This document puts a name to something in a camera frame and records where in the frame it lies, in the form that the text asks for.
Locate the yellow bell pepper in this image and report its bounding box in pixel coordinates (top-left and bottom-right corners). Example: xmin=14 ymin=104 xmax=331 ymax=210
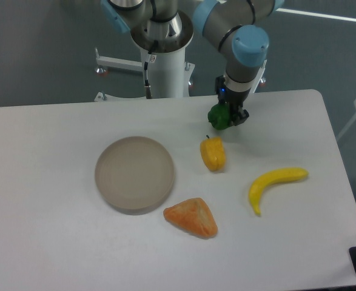
xmin=200 ymin=136 xmax=226 ymax=172

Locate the yellow banana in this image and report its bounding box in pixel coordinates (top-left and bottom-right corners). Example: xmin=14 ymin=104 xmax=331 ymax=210
xmin=248 ymin=167 xmax=309 ymax=216

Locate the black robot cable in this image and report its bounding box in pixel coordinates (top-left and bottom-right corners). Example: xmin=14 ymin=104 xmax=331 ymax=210
xmin=143 ymin=39 xmax=160 ymax=99

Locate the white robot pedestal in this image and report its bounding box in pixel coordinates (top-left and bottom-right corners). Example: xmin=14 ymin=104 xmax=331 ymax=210
xmin=93 ymin=10 xmax=196 ymax=102

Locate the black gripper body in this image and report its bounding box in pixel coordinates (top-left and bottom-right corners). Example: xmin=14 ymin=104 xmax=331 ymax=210
xmin=215 ymin=75 xmax=252 ymax=114

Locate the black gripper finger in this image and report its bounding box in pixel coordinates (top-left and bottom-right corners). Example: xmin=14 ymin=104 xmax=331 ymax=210
xmin=229 ymin=104 xmax=249 ymax=126

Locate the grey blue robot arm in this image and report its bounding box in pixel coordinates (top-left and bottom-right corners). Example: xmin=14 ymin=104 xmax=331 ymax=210
xmin=100 ymin=1 xmax=282 ymax=130

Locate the beige round plate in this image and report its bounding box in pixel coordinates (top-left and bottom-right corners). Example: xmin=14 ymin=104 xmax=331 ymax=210
xmin=95 ymin=136 xmax=175 ymax=213

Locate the green bell pepper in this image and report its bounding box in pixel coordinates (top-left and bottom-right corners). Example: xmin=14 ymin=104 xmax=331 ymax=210
xmin=207 ymin=104 xmax=232 ymax=130

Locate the orange triangular bread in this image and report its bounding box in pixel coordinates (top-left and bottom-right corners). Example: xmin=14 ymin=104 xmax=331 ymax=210
xmin=163 ymin=198 xmax=218 ymax=239

